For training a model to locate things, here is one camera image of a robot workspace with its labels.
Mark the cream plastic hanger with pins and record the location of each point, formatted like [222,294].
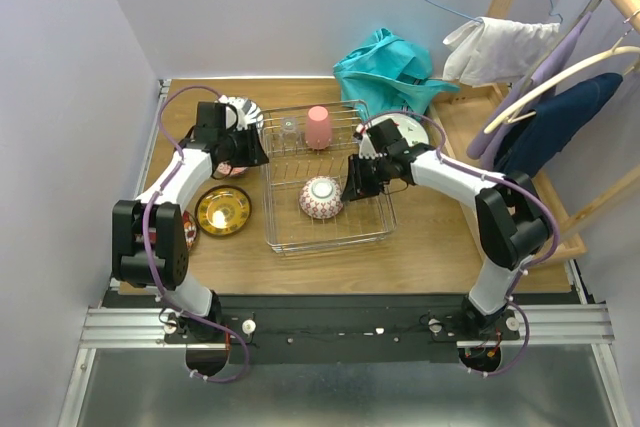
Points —
[512,113]

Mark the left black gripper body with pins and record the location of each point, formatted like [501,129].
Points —
[251,148]

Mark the grey metal hanger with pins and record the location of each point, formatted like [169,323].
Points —
[588,9]

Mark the white blue striped plate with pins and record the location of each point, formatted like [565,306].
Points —
[241,112]

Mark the red white patterned bowl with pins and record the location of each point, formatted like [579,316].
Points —
[320,198]

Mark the white watermelon plate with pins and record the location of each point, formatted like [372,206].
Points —
[411,130]

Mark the pink plastic cup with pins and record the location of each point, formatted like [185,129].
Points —
[318,128]

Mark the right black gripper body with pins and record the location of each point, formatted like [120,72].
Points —
[377,173]

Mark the navy garment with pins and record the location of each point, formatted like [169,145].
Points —
[534,141]

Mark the gold black plate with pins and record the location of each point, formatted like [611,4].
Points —
[223,211]

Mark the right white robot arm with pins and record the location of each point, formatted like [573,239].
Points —
[513,224]

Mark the teal cloth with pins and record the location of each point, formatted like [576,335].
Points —
[388,73]

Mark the wooden clothes rack frame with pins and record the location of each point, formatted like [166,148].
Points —
[570,244]

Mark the wire dish rack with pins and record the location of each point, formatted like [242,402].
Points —
[293,164]

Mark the red floral bowl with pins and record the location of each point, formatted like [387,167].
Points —
[191,230]

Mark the white garment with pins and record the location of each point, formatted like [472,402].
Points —
[489,50]

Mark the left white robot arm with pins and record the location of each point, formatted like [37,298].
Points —
[149,248]

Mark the clear glass cup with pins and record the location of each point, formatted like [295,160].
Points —
[289,132]

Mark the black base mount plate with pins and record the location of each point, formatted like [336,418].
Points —
[296,329]

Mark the blue patterned bowl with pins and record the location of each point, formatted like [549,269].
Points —
[225,170]

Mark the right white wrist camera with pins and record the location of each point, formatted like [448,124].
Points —
[366,150]

